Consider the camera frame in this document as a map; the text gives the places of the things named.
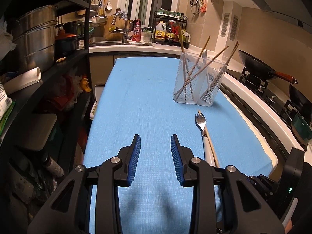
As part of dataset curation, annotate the dark sauce bottle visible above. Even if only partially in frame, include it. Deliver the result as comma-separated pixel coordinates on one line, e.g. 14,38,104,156
165,22,175,42

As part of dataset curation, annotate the wooden cutting board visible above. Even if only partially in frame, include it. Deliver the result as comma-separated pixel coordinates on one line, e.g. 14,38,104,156
103,15,126,41

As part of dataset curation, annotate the dark spray can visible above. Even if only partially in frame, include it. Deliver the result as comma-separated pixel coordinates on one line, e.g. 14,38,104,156
41,154,64,178

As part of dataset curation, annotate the clear plastic utensil holder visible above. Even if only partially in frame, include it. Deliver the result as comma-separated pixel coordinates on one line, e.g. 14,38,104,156
173,51,230,107

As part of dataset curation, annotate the black spice rack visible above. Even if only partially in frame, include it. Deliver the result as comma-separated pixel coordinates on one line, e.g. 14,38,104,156
153,11,190,49

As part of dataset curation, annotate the white plastic box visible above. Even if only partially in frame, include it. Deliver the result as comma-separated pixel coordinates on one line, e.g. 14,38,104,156
90,84,106,120

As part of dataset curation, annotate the black pot with orange lid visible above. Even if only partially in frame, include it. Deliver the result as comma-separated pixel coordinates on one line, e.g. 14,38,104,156
55,29,79,57

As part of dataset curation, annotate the red dish soap bottle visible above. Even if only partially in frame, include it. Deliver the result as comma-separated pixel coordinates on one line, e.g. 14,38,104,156
132,19,142,42

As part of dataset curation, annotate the metal strainer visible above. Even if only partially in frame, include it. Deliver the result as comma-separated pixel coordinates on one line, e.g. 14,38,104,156
89,15,108,26

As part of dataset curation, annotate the steel faucet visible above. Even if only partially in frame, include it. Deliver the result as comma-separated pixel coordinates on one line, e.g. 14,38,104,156
111,12,132,45

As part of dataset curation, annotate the white handled fork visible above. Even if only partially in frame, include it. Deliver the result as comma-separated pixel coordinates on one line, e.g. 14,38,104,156
195,113,220,168

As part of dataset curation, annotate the white wall vent panel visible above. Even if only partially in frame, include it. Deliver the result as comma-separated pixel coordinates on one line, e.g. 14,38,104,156
231,14,239,35
223,13,231,38

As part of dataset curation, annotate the wooden chopstick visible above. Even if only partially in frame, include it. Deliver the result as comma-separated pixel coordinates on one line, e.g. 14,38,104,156
209,44,240,102
182,45,230,90
179,26,189,102
204,41,239,101
197,110,219,167
175,36,211,100

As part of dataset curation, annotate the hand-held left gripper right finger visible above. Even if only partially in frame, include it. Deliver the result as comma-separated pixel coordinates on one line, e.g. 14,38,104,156
170,134,285,234

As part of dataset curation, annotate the paper towel roll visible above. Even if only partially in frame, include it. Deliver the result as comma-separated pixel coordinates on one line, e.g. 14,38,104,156
3,67,42,95

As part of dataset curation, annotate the grey flat box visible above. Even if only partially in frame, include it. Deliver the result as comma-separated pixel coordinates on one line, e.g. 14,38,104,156
18,113,58,152

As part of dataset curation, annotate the blue table mat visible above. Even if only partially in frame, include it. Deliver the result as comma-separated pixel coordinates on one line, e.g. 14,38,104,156
84,56,273,234

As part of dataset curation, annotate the red plastic bag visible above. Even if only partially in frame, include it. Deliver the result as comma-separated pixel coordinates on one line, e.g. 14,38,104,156
47,73,81,111

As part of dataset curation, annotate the white plastic bag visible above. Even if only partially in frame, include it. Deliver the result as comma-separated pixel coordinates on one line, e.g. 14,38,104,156
0,19,16,59

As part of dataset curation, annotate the large steel pot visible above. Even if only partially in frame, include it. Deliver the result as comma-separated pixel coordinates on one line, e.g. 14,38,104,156
9,5,59,73

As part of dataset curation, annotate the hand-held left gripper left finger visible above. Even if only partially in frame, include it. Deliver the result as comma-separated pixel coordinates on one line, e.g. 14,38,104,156
27,134,141,234

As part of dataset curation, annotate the black shelf rack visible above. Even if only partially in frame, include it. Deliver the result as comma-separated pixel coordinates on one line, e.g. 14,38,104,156
0,0,95,234

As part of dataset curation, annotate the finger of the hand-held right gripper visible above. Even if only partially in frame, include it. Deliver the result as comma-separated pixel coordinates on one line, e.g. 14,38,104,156
249,175,281,200

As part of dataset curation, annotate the green packet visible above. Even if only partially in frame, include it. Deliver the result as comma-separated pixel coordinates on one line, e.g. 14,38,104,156
0,83,16,128

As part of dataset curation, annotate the black gas stove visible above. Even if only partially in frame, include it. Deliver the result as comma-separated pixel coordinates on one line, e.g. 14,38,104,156
227,67,308,137

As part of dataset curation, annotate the row of green lidded jars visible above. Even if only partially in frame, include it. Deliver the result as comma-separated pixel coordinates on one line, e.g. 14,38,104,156
157,8,185,20

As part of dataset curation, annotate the teal container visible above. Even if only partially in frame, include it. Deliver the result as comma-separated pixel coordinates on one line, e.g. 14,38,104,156
291,114,312,145

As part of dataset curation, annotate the yellow labelled oil jug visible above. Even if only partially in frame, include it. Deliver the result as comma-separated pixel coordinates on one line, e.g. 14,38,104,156
155,22,167,41

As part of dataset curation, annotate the black wok with brown handle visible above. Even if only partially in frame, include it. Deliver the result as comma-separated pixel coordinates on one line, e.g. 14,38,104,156
238,49,298,85

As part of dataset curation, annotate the white handled utensil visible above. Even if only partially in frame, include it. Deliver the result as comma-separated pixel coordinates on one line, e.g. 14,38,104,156
199,49,208,98

